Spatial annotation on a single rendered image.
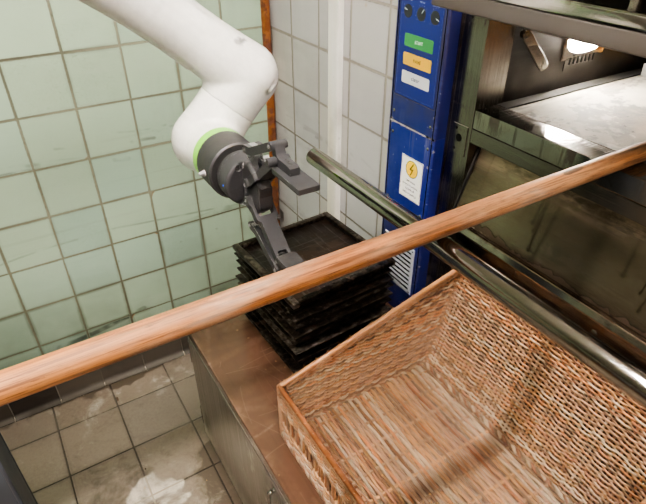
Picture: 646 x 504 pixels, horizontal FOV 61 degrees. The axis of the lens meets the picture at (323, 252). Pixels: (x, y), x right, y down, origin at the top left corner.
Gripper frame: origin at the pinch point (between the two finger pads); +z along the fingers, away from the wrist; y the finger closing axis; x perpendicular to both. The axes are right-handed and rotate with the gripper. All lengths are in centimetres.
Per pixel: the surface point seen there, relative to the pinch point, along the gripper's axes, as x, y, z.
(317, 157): -14.7, 1.5, -21.7
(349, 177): -15.0, 1.2, -12.5
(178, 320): 19.5, -1.4, 9.1
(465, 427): -37, 59, 3
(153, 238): -4, 65, -113
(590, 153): -53, 0, 2
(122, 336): 24.8, -1.6, 8.7
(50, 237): 26, 55, -113
